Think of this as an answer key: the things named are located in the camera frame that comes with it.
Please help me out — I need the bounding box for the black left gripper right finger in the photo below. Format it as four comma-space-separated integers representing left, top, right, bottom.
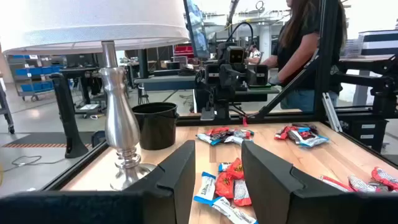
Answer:
241, 140, 398, 224

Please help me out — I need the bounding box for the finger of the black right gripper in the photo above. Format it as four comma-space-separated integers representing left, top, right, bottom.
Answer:
219, 64, 231, 91
229, 64, 242, 90

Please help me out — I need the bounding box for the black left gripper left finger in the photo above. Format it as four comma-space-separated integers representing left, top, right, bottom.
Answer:
0, 139, 196, 224

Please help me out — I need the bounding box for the person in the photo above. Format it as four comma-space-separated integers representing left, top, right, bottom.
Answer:
261, 0, 348, 113
248, 45, 262, 65

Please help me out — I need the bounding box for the grey workbench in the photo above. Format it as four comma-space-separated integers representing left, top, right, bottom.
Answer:
133, 74, 200, 105

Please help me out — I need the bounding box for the tilted computer monitor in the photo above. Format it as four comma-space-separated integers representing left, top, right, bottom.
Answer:
182, 0, 211, 60

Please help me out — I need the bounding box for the black plastic bucket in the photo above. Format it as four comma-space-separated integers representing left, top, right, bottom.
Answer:
131, 101, 180, 151

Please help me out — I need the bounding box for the white-shade silver table lamp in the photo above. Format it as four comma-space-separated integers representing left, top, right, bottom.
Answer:
0, 0, 191, 191

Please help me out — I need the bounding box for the black equipment box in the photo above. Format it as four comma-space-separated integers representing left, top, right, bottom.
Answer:
337, 118, 389, 154

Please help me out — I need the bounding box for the black stand leg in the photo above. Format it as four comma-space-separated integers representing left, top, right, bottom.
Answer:
50, 72, 90, 159

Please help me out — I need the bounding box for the black hazard-striped floor mat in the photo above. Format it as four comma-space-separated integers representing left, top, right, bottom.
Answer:
0, 131, 96, 149

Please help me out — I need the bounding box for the black white striped box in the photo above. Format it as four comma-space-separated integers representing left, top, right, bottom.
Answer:
357, 29, 398, 57

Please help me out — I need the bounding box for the blue bin storage cart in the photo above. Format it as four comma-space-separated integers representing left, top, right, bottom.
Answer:
6, 54, 65, 102

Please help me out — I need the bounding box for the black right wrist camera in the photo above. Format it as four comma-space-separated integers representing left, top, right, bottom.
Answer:
216, 42, 247, 65

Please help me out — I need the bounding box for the black frame hook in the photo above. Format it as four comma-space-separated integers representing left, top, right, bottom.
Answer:
91, 130, 106, 147

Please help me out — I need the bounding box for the silver aluminium bracket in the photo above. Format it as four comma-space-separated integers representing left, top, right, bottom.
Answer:
322, 92, 343, 133

